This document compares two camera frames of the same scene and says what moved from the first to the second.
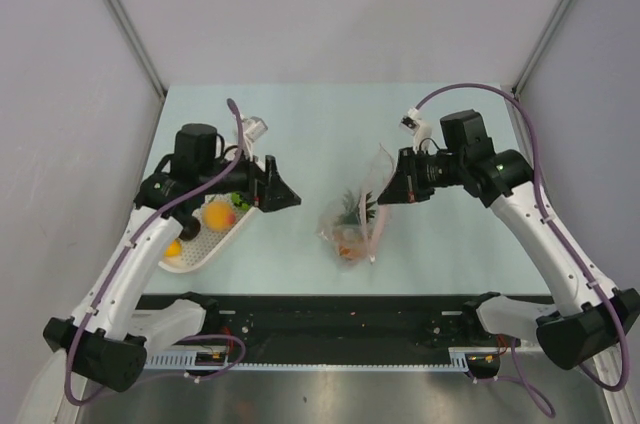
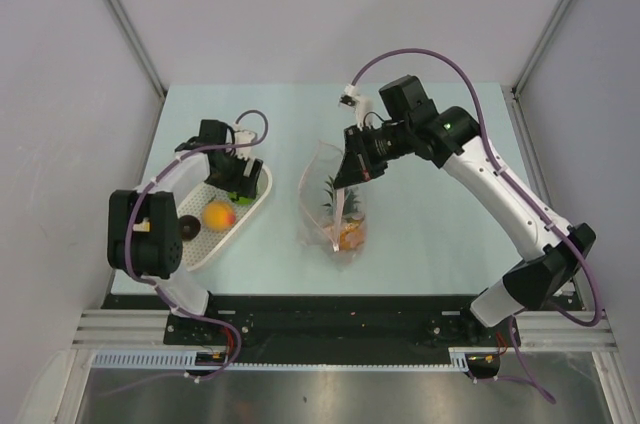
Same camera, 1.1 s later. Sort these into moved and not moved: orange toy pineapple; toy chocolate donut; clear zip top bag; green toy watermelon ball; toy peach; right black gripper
Moved: right black gripper; clear zip top bag; orange toy pineapple
Not moved: toy chocolate donut; toy peach; green toy watermelon ball
